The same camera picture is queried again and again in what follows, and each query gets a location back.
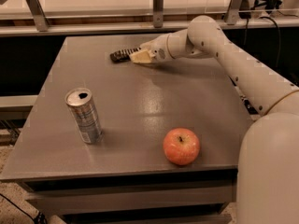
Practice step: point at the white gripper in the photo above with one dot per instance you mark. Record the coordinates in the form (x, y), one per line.
(158, 49)

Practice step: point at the black rxbar chocolate wrapper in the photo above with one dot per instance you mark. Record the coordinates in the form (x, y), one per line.
(122, 55)

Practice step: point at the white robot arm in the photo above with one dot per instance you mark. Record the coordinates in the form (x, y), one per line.
(268, 166)

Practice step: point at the red apple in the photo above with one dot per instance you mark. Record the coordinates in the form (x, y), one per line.
(181, 146)

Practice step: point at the silver drink can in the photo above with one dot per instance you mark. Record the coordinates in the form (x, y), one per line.
(81, 105)

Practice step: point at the grey drawer cabinet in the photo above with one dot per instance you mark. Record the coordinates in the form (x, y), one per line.
(175, 198)

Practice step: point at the middle metal bracket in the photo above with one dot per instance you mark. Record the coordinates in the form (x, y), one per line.
(158, 13)

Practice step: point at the metal bracket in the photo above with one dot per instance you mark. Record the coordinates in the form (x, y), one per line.
(158, 13)
(40, 20)
(232, 14)

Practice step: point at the left metal bracket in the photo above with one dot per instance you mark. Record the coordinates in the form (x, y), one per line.
(40, 20)

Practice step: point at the right metal bracket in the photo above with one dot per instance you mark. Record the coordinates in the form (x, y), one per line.
(232, 14)

